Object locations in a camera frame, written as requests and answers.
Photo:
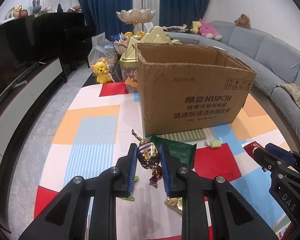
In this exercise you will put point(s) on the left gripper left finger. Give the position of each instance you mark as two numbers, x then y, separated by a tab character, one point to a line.
86	205

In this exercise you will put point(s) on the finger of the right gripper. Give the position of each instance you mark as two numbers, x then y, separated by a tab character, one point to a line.
270	162
282	154

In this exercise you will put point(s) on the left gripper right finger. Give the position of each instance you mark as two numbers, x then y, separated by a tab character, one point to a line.
212	208

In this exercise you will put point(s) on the red snack packet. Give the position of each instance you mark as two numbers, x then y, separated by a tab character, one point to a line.
250	147

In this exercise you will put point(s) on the light green candy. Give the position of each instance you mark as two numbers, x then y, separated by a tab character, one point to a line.
214	143

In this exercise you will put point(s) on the gold foil snack packet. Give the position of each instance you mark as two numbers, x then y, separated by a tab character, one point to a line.
176	204

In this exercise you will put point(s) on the dark green snack packet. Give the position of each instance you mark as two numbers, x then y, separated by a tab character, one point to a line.
183	151

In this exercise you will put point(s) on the green yellow snack packet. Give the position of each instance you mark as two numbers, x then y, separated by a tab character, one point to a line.
131	197

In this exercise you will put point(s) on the brown foil candy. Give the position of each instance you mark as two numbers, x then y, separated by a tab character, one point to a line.
149	158

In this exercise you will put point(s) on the colourful patterned play mat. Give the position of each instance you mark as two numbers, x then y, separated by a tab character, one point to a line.
97	129

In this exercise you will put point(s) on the grey sectional sofa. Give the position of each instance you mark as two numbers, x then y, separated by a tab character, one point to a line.
275	62

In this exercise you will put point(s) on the brown cardboard box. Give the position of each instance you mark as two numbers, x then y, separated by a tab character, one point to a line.
185	87

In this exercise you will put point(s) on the brown teddy bear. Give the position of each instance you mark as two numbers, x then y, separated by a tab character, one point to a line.
243	21

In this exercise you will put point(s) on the pink plush toy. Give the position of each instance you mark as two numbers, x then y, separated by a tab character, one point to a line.
208	31

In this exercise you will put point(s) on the yellow plush toy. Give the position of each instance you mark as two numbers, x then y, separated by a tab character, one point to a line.
196	25

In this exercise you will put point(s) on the yellow bear figurine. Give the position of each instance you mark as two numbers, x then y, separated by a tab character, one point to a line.
99	69

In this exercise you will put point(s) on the gold mountain-shaped tin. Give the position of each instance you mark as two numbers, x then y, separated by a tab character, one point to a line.
156	37

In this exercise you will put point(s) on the plastic bag of nuts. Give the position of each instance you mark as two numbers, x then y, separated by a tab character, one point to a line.
103	49

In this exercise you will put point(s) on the blue curtain right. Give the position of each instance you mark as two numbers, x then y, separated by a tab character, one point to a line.
179	12

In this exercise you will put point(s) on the blue curtain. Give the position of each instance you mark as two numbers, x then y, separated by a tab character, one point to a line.
179	12
101	14

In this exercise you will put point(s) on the lower snack tray bowl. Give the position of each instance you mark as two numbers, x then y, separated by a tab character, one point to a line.
121	45

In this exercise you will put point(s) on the black piano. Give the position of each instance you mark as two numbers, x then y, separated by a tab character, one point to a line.
64	35

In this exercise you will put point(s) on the lotus-shaped upper snack bowl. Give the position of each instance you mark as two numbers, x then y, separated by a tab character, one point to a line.
133	16

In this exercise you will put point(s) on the white sheer curtain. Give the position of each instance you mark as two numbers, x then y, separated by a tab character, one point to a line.
146	2

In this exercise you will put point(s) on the grey bunny plush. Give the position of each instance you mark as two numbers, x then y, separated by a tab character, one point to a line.
36	7

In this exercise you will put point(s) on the blue curtain left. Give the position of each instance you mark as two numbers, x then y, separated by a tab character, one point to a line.
101	14

